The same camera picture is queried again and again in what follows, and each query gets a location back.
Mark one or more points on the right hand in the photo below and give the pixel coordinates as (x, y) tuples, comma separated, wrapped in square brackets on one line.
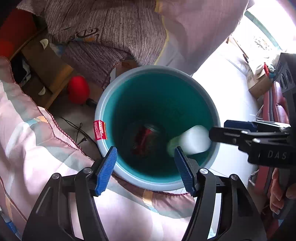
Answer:
[(276, 193)]

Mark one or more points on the cardboard box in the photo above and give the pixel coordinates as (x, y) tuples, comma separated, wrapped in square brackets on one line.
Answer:
[(258, 84)]

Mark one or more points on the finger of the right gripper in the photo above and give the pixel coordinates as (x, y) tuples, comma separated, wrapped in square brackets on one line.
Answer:
[(232, 136), (257, 126)]

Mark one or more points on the red round ball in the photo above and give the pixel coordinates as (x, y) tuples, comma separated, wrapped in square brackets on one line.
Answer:
[(78, 90)]

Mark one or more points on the teal trash bin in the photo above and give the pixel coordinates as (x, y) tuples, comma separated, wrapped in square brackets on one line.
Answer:
[(139, 112)]

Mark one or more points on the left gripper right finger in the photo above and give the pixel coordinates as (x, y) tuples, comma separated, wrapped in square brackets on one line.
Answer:
[(239, 218)]

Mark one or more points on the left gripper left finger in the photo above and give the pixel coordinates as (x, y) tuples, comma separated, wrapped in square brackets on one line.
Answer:
[(50, 218)]

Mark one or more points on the grey knitted sofa cover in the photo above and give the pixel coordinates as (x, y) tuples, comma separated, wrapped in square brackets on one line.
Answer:
[(93, 37)]

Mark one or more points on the red soda can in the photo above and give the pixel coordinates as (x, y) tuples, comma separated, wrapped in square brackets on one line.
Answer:
[(147, 139)]

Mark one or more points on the pink plaid tablecloth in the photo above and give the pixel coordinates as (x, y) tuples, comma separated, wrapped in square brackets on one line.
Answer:
[(33, 148)]

